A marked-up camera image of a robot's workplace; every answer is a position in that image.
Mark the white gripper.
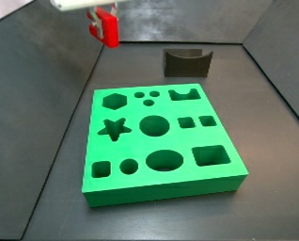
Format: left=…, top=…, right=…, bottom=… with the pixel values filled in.
left=49, top=0, right=127, bottom=36

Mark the red double-square block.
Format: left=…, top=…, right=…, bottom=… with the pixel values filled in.
left=89, top=7, right=119, bottom=48

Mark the green shape-sorting board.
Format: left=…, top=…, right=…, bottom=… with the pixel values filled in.
left=81, top=84, right=248, bottom=207

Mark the black curved holder stand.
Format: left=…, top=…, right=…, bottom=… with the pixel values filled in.
left=163, top=49, right=214, bottom=77

